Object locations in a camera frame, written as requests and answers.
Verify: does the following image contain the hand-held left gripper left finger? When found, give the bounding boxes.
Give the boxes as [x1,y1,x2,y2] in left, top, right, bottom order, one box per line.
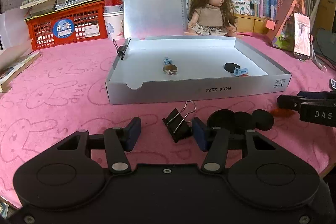
[50,117,141,175]

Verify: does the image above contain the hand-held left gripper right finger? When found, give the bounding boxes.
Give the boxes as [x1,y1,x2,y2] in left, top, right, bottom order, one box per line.
[192,118,286,174]

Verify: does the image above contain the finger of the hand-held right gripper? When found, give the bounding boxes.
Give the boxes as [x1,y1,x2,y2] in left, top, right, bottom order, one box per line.
[297,91,331,99]
[277,95,306,111]

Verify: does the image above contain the orange plastic piece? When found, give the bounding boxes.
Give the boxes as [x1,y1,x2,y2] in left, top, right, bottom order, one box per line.
[272,108,295,118]

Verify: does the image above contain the large black binder clip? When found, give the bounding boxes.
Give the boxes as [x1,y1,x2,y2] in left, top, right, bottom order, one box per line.
[162,100,197,143]

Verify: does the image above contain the black round disc lid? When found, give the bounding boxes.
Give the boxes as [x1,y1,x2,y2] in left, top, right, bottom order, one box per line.
[251,109,275,131]

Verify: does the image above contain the black round container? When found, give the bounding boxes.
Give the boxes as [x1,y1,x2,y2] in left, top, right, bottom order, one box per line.
[234,112,255,132]

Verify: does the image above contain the brown smooth stone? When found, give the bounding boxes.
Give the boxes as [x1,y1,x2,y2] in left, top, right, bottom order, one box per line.
[163,64,178,75]

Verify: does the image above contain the grey cardboard box tray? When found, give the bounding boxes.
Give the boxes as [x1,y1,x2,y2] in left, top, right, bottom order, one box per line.
[105,35,292,105]

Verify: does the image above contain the smartphone with lit screen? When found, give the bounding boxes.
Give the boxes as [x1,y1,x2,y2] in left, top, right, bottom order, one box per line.
[293,13,312,60]

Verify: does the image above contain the pink cardboard house stand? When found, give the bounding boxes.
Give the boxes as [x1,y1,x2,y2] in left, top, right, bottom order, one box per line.
[266,0,313,51]

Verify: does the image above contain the pink rabbit print towel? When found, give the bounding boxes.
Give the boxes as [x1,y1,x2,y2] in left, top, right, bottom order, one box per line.
[0,32,336,210]

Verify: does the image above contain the wooden shelf box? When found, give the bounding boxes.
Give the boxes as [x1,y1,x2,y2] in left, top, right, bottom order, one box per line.
[234,13,276,35]

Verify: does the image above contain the brown cardboard sheet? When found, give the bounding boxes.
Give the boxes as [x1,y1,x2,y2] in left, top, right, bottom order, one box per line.
[314,0,336,38]

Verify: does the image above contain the small black binder clip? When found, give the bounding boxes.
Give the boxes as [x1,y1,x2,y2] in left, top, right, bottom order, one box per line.
[112,39,131,60]

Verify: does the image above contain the white printed carton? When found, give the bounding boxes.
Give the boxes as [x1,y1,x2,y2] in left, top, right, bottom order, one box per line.
[230,0,256,17]

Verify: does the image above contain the stacked white paper cups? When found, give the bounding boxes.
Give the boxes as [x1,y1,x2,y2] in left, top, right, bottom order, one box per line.
[103,5,125,41]

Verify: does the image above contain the long-haired baby doll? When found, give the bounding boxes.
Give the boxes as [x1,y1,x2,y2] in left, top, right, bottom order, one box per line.
[184,0,244,38]

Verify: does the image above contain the open book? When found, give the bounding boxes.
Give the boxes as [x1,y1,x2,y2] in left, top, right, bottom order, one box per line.
[0,42,42,93]

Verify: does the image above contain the red plastic crate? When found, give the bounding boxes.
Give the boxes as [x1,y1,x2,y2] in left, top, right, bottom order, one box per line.
[25,0,109,51]

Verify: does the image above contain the white paper sheets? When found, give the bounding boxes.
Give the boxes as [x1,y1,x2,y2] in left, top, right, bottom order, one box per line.
[0,7,34,50]

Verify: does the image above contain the grey grid cutting mat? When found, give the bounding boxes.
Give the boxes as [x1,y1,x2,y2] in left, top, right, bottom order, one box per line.
[0,0,38,14]

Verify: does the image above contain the white bead string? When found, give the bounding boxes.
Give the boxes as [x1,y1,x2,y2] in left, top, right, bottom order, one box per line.
[20,0,44,8]

